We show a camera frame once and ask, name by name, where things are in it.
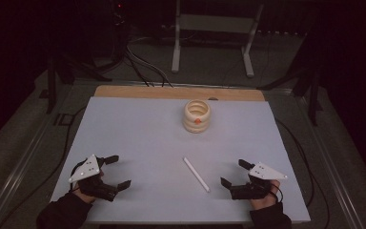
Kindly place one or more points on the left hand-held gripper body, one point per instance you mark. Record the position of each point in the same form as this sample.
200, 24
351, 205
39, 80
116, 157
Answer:
87, 170

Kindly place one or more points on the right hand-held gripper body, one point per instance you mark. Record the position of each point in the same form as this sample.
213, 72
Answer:
260, 181

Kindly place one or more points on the white pen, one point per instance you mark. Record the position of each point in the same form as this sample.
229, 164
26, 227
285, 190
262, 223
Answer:
196, 174

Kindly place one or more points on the cream ringed pen holder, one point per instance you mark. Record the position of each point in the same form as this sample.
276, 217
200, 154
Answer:
197, 127

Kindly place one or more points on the person's right hand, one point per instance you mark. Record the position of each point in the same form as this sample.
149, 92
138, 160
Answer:
263, 203

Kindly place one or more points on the person's left hand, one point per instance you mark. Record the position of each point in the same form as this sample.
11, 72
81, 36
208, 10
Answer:
87, 197

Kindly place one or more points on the white table mat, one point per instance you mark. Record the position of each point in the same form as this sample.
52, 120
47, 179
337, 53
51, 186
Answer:
146, 140

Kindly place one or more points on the black tripod stand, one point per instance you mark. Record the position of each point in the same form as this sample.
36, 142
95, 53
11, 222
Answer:
52, 82
313, 95

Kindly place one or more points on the dark equipment rack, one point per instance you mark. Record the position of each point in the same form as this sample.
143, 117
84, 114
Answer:
118, 28

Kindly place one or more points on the grey metal stand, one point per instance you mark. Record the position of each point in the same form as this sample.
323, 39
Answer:
213, 24

